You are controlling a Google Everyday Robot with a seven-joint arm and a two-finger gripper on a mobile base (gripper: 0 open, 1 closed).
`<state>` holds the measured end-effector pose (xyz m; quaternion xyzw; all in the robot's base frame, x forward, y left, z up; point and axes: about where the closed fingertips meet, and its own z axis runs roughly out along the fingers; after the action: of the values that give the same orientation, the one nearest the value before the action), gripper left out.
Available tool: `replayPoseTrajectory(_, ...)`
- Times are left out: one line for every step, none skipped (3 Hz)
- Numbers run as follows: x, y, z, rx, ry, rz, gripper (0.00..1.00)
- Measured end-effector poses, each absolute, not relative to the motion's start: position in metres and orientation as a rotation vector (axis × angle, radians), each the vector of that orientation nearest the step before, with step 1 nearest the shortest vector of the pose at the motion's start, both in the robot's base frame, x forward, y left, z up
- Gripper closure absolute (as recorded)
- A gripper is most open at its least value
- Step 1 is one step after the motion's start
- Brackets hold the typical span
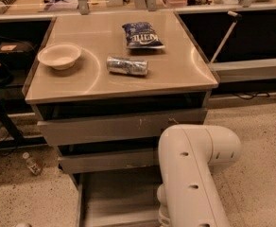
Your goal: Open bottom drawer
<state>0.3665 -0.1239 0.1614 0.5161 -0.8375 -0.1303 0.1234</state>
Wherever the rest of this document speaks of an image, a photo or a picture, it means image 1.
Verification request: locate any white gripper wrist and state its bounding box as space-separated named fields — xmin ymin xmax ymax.
xmin=157 ymin=184 xmax=171 ymax=227

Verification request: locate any grey bottom drawer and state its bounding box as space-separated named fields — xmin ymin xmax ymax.
xmin=75 ymin=166 xmax=162 ymax=227

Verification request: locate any grey drawer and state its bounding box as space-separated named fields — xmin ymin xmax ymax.
xmin=58 ymin=148 xmax=159 ymax=174
xmin=38 ymin=108 xmax=207 ymax=146
xmin=75 ymin=166 xmax=162 ymax=227

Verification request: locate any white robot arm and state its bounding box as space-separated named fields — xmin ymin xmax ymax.
xmin=157 ymin=124 xmax=241 ymax=227

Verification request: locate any grey middle drawer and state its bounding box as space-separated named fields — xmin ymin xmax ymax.
xmin=58 ymin=148 xmax=159 ymax=174

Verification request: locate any grey top drawer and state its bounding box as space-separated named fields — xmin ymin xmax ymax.
xmin=38 ymin=108 xmax=207 ymax=146

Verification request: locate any grey drawer cabinet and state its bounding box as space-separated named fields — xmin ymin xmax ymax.
xmin=22 ymin=10 xmax=221 ymax=175

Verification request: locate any clear plastic water bottle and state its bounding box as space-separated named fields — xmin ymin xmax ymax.
xmin=23 ymin=152 xmax=43 ymax=175

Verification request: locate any crushed silver can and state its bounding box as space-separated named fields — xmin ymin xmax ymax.
xmin=106 ymin=57 xmax=148 ymax=76

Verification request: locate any blue kettle chip bag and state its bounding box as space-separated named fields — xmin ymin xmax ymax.
xmin=122 ymin=22 xmax=164 ymax=49

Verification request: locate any white paper bowl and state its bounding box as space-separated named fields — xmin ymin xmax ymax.
xmin=37 ymin=43 xmax=82 ymax=70

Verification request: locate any white stick with black tip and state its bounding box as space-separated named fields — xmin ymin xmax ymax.
xmin=210 ymin=10 xmax=242 ymax=63

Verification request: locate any black equipment on left shelf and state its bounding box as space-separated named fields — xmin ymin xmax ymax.
xmin=0 ymin=41 xmax=36 ymax=86

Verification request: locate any black cable on floor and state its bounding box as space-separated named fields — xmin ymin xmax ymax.
xmin=233 ymin=91 xmax=270 ymax=100

